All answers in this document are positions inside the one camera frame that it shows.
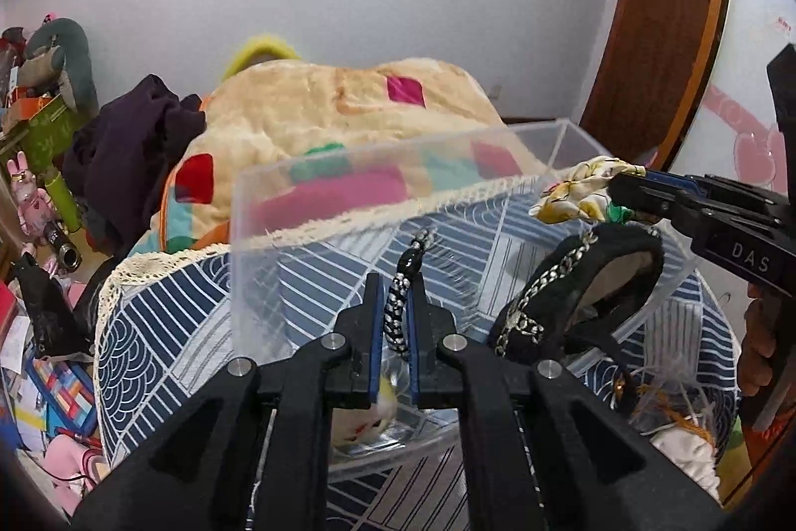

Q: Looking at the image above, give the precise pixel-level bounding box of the pink rabbit figure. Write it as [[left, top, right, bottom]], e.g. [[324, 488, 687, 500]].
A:
[[7, 151, 57, 244]]

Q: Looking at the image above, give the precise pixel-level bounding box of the clear plastic storage box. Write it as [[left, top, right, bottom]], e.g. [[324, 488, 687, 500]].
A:
[[229, 117, 698, 483]]

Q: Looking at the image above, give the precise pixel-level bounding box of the green storage box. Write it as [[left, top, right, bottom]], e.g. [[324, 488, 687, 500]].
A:
[[1, 97, 89, 177]]

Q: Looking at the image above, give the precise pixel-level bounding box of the green cylinder bottle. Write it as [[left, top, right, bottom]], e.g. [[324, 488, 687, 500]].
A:
[[42, 166, 81, 233]]

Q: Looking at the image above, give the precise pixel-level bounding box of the cream drawstring pouch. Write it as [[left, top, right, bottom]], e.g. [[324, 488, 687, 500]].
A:
[[638, 380, 720, 500]]

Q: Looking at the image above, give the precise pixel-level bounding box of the grey plush dinosaur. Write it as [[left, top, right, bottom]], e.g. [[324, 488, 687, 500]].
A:
[[17, 17, 99, 117]]

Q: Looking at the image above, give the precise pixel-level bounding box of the beige patchwork blanket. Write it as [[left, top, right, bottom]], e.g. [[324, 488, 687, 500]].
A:
[[132, 56, 543, 259]]

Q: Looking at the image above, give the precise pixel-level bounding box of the wooden door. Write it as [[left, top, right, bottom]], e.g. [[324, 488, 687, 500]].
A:
[[580, 0, 728, 170]]

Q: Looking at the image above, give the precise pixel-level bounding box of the floral fabric scrunchie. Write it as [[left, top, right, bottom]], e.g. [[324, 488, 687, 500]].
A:
[[529, 155, 646, 225]]

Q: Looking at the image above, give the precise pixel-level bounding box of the dark purple clothing pile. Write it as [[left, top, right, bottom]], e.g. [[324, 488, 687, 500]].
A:
[[62, 74, 205, 257]]

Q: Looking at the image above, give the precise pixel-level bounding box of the person's right hand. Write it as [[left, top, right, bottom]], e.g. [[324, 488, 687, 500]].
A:
[[737, 284, 776, 396]]

